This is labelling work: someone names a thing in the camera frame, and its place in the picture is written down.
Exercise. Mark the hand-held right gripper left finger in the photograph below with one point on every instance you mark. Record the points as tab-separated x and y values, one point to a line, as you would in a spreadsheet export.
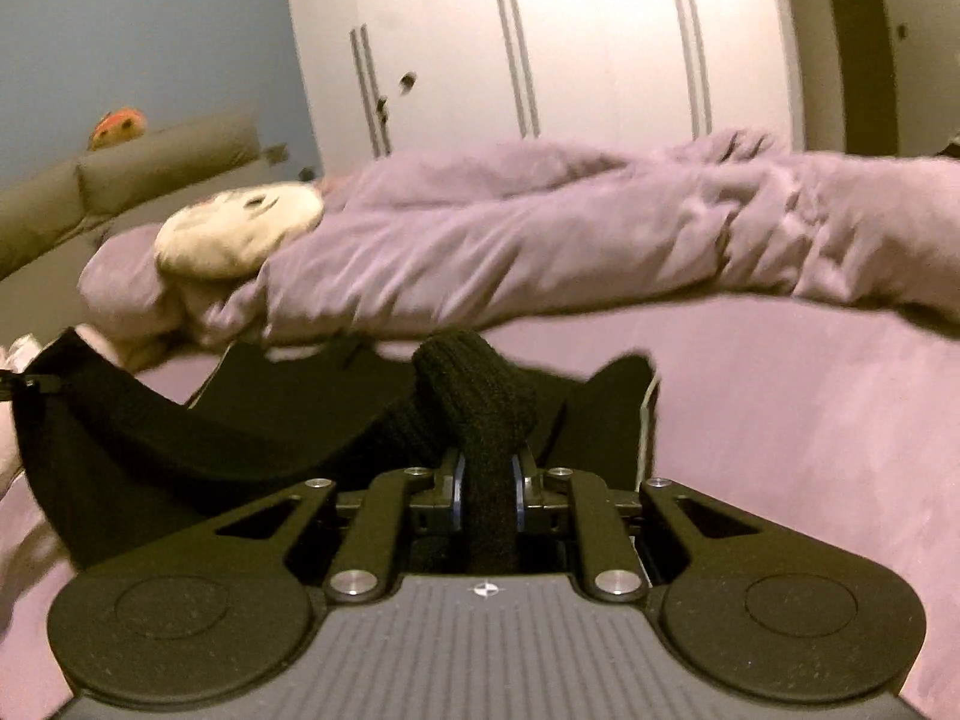
459	496

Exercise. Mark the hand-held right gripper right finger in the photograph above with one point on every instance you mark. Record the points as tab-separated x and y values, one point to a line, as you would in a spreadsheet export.
517	499

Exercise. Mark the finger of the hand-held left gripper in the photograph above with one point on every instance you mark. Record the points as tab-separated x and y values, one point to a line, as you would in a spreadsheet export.
21	384

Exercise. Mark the black knit sweater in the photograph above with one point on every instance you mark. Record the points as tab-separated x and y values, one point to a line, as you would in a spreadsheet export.
487	405

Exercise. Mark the light pink padded cloth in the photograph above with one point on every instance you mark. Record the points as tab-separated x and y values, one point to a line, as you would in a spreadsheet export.
11	435

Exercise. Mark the purple pillow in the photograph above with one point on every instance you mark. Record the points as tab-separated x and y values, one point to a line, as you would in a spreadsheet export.
124	277

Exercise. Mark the grey sofa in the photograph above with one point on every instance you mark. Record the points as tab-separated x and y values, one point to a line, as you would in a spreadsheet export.
112	187

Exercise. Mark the cream plush face pillow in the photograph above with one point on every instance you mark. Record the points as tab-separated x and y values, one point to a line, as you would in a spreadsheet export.
240	229

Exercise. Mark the purple duvet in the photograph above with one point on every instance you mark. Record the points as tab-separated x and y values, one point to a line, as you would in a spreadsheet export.
562	232

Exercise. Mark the orange plush toy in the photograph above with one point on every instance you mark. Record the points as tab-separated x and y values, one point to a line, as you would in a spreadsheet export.
118	129

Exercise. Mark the purple bed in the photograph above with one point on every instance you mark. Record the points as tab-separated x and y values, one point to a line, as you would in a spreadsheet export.
787	420

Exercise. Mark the white wardrobe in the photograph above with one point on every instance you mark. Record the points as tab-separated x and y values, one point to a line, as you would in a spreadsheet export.
600	45

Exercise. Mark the dark wall sticker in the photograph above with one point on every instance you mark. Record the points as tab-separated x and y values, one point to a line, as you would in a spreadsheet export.
382	109

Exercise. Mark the dark door frame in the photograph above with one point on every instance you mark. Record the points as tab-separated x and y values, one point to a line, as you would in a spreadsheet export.
870	45

